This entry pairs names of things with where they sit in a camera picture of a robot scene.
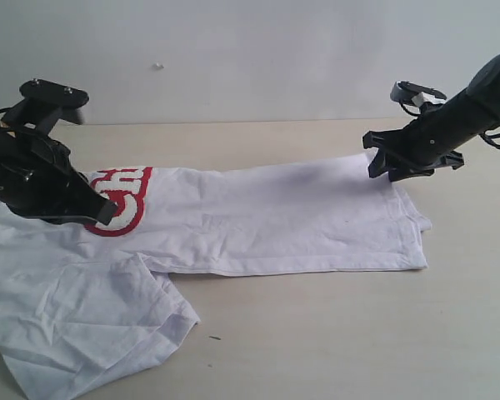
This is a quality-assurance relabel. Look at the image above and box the white t-shirt with red lettering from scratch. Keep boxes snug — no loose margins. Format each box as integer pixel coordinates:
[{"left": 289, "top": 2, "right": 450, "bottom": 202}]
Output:
[{"left": 0, "top": 153, "right": 431, "bottom": 399}]

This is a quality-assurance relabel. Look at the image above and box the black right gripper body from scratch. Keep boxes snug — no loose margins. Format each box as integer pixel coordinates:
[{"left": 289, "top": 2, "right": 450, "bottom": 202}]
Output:
[{"left": 362, "top": 93, "right": 494, "bottom": 168}]

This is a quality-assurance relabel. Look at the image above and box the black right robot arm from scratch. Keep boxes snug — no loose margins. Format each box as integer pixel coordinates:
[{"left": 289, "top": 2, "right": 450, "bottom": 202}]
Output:
[{"left": 362, "top": 54, "right": 500, "bottom": 182}]

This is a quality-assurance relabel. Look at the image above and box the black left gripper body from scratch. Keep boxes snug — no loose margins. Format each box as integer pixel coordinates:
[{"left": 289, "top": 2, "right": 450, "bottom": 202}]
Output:
[{"left": 0, "top": 127, "right": 77, "bottom": 221}]

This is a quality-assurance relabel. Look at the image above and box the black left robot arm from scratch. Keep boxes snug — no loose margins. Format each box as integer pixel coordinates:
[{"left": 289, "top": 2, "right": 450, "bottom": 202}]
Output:
[{"left": 0, "top": 121, "right": 118, "bottom": 225}]

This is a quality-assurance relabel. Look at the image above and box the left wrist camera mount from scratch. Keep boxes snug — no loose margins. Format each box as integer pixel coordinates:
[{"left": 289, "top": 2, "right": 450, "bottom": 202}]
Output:
[{"left": 2, "top": 78, "right": 89, "bottom": 135}]

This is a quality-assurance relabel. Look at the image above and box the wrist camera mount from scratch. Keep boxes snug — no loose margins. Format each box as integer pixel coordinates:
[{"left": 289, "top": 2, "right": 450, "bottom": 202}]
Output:
[
  {"left": 390, "top": 81, "right": 447, "bottom": 109},
  {"left": 2, "top": 78, "right": 89, "bottom": 135}
]

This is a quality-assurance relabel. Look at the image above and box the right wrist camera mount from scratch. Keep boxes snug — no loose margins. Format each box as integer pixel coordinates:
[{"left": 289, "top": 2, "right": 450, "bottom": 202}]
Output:
[{"left": 390, "top": 81, "right": 447, "bottom": 109}]

